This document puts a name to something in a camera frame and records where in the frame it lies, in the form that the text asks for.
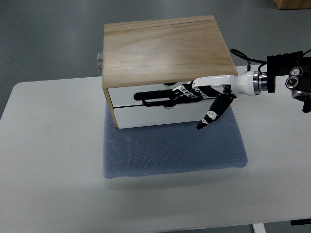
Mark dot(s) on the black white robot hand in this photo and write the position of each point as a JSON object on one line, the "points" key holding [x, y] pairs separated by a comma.
{"points": [[246, 84]]}

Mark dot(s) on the white top drawer black handle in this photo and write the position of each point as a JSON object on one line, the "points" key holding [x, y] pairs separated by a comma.
{"points": [[158, 95]]}

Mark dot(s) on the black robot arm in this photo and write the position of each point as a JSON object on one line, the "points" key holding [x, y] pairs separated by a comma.
{"points": [[296, 66]]}

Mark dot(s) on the white bottom drawer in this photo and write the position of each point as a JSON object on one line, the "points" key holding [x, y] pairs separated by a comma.
{"points": [[140, 116]]}

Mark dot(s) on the wooden drawer cabinet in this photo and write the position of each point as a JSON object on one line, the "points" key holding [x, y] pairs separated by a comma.
{"points": [[164, 51]]}

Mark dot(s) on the blue grey mesh mat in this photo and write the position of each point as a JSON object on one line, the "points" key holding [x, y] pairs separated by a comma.
{"points": [[172, 148]]}

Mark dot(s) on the wooden box top corner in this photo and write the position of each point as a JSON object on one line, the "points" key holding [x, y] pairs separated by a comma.
{"points": [[293, 4]]}

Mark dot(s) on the metal clamp behind cabinet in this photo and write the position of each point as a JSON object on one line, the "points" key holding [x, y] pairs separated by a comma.
{"points": [[99, 61]]}

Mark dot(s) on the white table leg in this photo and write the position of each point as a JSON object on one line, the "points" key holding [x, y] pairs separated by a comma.
{"points": [[259, 228]]}

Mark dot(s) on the black table control panel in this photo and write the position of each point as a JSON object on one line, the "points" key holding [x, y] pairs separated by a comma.
{"points": [[300, 222]]}

